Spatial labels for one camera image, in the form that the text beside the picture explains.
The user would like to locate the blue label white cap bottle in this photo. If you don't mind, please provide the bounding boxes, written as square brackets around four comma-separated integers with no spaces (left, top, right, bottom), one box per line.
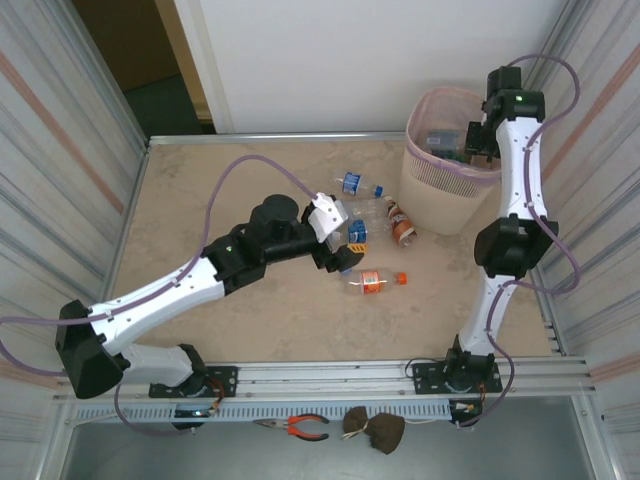
[347,218,394,246]

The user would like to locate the orange label orange cap bottle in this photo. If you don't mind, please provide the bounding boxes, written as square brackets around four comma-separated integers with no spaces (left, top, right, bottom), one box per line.
[346,268,409,297]

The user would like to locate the large clear unlabelled bottle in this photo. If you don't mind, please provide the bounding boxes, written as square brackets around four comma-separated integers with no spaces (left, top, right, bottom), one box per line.
[335,198,396,232]

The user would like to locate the brown coffee drink bottle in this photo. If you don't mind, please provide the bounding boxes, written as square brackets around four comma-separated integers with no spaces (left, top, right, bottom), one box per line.
[383,196,420,249]

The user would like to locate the brown cloth bag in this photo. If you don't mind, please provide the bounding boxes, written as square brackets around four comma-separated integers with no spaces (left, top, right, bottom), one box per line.
[342,405,407,456]

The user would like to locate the grey metal shelf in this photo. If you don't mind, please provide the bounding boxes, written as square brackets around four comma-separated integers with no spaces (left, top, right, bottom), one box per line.
[37,397,619,480]

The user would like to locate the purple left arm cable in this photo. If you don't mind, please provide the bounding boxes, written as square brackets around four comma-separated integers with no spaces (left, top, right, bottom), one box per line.
[0,154,321,437]

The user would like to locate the aluminium table edge frame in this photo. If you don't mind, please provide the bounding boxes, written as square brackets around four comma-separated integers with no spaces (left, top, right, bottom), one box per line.
[82,131,569,364]

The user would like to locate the corrugated metal enclosure panel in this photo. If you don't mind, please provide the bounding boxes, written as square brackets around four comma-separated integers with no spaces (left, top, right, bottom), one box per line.
[507,0,640,480]
[0,0,151,480]

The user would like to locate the wide aluminium extrusion rail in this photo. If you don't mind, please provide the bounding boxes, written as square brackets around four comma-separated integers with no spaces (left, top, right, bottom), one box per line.
[52,355,599,406]

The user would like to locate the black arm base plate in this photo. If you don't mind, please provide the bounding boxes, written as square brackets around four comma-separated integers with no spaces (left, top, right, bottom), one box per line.
[149,365,239,400]
[412,359,503,396]

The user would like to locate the grey slotted cable duct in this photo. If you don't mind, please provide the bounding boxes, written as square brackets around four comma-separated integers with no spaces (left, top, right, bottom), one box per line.
[69,402,454,425]

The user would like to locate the orange handled pliers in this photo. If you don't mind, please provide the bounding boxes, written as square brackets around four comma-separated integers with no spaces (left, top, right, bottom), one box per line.
[252,413,331,442]

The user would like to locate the white door frame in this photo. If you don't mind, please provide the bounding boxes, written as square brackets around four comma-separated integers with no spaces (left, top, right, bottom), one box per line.
[153,0,236,135]

